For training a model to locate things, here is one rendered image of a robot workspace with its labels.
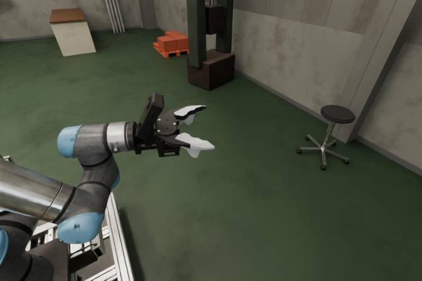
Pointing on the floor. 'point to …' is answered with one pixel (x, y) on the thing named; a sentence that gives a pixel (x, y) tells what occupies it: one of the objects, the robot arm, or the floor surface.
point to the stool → (345, 115)
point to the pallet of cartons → (172, 44)
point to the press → (210, 26)
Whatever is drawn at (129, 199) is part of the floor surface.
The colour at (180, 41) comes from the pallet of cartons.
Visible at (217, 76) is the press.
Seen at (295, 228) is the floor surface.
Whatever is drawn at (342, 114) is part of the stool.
